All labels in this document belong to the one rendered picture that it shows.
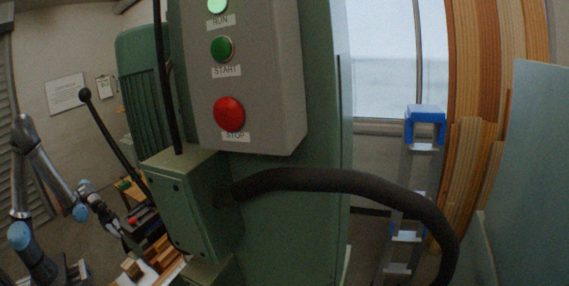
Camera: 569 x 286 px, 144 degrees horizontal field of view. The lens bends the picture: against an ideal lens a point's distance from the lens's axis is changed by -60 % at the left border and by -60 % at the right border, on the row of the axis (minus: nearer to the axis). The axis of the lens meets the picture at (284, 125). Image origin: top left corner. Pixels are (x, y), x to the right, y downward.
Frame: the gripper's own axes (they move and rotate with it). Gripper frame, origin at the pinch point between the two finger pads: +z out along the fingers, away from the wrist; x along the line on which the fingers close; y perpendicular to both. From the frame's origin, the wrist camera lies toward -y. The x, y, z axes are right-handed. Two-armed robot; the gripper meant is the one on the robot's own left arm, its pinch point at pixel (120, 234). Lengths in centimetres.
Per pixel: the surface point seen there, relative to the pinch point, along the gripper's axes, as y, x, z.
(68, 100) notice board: 80, -51, -251
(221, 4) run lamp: -88, 1, 35
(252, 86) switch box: -83, 1, 40
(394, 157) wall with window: -22, -147, 97
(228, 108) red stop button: -80, 2, 39
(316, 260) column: -60, -5, 55
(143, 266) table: -18.2, 4.9, 22.6
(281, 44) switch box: -86, 0, 41
